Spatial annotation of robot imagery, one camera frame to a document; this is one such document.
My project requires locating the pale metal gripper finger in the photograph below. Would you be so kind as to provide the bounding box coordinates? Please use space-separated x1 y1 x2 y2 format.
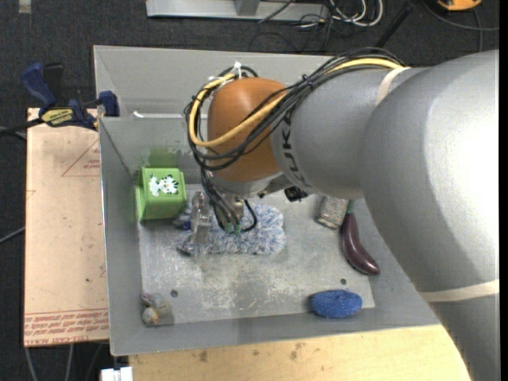
191 190 208 230
195 212 212 248

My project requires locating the green box with flower print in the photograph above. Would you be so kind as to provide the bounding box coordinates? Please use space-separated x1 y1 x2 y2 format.
134 166 188 224

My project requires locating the blue and white cloth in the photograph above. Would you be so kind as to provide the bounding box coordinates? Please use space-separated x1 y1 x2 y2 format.
173 202 287 257

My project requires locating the grey metal bin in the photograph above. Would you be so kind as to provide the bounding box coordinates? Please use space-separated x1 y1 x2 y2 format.
93 44 440 357

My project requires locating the grey toy animal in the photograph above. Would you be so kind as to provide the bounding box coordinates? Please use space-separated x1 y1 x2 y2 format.
140 291 175 328

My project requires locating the grey speckled packet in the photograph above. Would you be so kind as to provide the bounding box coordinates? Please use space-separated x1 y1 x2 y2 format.
315 195 351 229

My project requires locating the purple toy eggplant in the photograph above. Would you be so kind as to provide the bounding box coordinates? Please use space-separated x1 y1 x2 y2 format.
340 207 381 276

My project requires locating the brown cardboard board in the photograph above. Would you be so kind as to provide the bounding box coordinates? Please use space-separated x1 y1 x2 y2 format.
23 107 110 348

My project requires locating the blue oval sponge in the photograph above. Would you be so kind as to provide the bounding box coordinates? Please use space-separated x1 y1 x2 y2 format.
309 289 364 319

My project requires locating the black cylinder on white bracket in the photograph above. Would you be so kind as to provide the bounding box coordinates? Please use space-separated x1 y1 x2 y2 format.
283 184 310 203

